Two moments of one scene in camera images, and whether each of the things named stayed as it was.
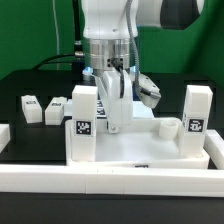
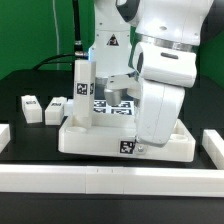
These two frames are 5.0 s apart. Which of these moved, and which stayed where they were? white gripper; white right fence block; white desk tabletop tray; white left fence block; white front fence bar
Moved: white gripper; white desk tabletop tray
Stayed: white front fence bar; white left fence block; white right fence block
